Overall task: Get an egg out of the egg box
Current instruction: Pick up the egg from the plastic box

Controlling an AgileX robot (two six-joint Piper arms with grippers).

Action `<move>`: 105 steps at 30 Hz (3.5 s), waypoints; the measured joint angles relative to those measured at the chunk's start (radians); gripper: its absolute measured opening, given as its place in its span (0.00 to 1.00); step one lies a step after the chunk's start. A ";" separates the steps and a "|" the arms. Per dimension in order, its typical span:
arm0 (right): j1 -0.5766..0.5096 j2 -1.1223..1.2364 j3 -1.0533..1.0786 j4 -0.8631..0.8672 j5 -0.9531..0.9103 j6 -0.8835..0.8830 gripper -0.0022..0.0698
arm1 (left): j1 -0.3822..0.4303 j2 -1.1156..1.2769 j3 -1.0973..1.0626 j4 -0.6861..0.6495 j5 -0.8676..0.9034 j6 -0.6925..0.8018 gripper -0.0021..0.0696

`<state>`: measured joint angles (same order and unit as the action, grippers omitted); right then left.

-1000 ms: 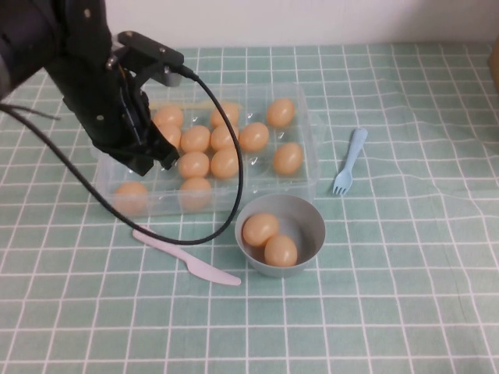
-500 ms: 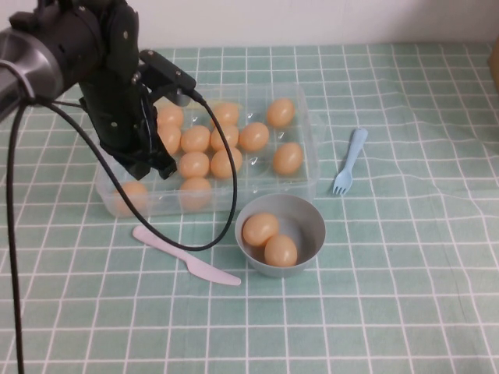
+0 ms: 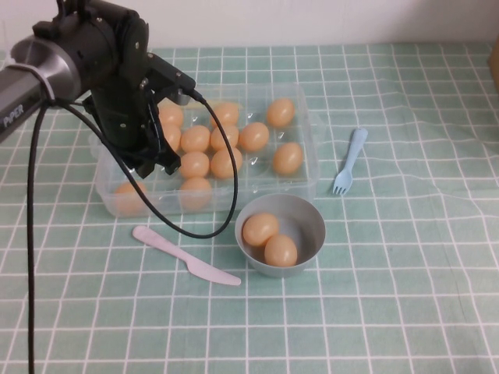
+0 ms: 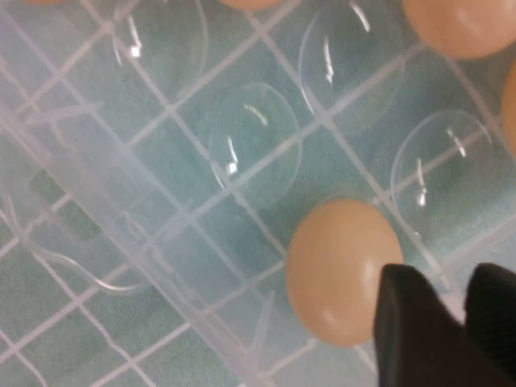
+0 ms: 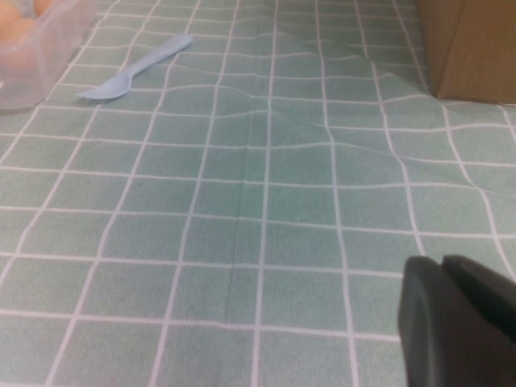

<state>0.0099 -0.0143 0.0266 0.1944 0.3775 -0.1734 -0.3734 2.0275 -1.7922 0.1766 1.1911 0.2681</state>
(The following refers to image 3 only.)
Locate pink plastic knife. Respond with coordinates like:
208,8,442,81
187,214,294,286
131,225,242,288

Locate clear plastic egg tray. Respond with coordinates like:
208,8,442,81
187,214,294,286
0,43,499,374

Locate beige plastic egg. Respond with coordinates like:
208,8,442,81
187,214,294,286
178,151,211,179
271,142,304,175
114,182,148,217
210,147,243,180
179,125,211,153
242,213,280,248
157,104,185,128
264,234,299,268
238,122,271,153
159,125,182,153
266,98,296,129
210,124,240,152
179,177,213,211
211,102,240,128

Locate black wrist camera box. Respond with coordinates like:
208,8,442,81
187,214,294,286
146,52,198,107

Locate brown object at table edge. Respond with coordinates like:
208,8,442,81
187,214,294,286
487,42,499,93

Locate white cable tie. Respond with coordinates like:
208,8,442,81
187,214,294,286
9,54,56,104

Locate grey blue plastic bowl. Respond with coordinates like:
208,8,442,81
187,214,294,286
234,193,327,280

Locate transparent plastic egg box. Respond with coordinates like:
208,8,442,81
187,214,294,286
88,83,327,219

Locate light blue plastic fork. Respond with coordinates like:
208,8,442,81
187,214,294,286
331,128,369,196

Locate black camera cable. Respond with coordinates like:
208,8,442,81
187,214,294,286
26,87,245,374

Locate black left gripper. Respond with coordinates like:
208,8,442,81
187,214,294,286
83,77,183,180

